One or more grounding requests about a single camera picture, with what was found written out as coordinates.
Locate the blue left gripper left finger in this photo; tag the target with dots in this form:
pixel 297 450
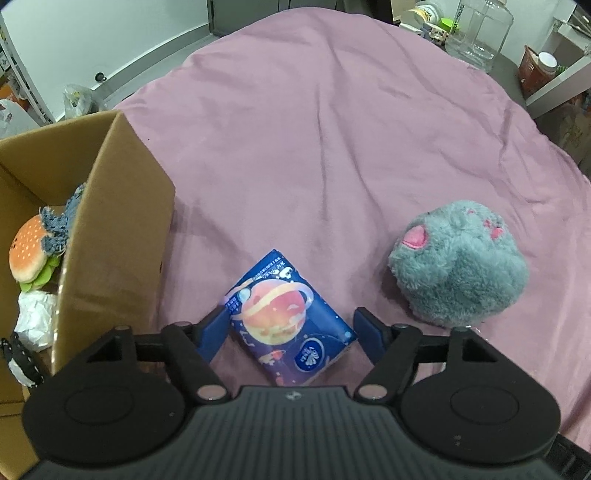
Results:
pixel 210 333

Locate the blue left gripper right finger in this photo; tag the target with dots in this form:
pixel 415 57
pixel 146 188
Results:
pixel 374 336

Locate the blue tissue pack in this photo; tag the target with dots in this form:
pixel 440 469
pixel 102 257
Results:
pixel 284 323

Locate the grey fluffy plush toy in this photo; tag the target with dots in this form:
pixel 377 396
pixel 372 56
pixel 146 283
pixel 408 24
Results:
pixel 458 265

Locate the white soft bundle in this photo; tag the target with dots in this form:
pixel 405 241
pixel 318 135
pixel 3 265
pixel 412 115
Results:
pixel 34 325

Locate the blue denim soft toy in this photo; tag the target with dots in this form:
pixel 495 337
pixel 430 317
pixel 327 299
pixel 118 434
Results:
pixel 58 226

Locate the black white soft toy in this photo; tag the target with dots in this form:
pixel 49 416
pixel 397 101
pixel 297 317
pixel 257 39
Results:
pixel 25 365

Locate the burger plush toy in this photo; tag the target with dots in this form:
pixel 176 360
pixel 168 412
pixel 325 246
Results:
pixel 31 267

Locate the brown cardboard box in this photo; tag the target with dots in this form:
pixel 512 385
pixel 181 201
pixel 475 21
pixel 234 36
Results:
pixel 111 271

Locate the pink bed sheet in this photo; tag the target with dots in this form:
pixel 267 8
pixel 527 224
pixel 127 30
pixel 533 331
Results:
pixel 322 135

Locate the small clear trash bag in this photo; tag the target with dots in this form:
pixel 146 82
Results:
pixel 79 101

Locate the white plastic shopping bag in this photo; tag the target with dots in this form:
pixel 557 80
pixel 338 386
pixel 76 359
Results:
pixel 14 120

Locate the large clear plastic jug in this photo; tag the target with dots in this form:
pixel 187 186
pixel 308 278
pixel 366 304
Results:
pixel 479 31

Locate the white supplement jar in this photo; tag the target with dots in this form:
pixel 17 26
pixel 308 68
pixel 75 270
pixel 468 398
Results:
pixel 423 12

